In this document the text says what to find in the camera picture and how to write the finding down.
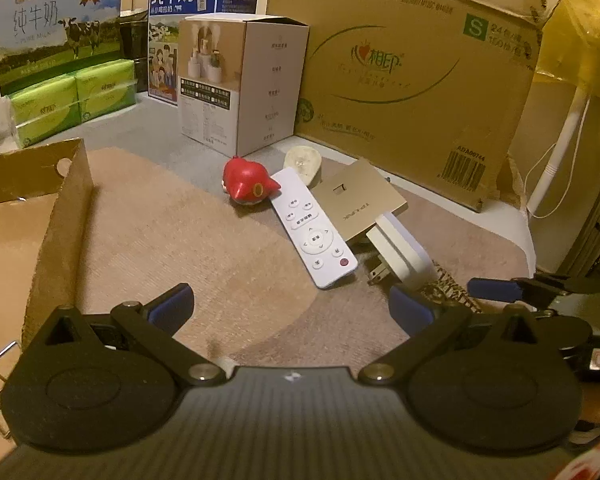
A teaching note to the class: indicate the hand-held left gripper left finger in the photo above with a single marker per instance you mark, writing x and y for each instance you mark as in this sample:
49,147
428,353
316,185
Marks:
172,305

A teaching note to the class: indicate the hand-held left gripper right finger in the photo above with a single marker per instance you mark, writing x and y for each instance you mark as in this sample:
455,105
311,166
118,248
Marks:
405,305

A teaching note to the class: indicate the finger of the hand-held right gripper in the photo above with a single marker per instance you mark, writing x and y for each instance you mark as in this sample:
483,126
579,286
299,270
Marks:
495,289

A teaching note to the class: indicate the white power adapter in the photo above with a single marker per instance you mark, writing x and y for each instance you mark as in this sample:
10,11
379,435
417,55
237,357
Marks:
405,255

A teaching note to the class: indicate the gold router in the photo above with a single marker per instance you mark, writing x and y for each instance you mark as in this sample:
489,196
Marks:
360,195

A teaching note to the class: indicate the white remote control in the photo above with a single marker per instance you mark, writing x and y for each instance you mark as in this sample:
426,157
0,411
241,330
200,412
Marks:
310,225

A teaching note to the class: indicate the red toy figure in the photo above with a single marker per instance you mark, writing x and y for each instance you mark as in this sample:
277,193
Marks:
245,177

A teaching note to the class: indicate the shallow cardboard tray box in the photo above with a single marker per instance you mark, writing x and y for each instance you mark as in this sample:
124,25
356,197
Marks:
10,240

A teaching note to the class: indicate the leopard print item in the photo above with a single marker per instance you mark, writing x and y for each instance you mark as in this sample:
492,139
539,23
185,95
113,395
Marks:
447,285

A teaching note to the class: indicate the olive ribbed case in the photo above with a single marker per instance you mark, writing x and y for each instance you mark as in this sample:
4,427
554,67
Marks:
590,220

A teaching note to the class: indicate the white fan pole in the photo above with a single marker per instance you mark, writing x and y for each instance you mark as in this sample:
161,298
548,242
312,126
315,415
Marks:
560,150

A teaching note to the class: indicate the cream soap-shaped object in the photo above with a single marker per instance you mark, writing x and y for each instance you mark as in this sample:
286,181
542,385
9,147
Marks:
302,160

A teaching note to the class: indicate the large brown cardboard box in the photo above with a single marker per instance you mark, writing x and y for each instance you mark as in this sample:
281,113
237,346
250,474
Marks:
405,85

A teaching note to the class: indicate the green tissue pack bundle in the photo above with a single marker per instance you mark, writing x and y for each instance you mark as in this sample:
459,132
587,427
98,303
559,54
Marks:
70,105

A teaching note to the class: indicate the white product box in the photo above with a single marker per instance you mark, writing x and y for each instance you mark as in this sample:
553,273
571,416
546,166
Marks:
260,85

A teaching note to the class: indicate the yellow plastic bag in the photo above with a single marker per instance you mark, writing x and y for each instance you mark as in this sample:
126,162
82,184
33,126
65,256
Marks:
590,25

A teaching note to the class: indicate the green pasture milk box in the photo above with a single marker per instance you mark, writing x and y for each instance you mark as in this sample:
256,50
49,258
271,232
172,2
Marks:
55,25

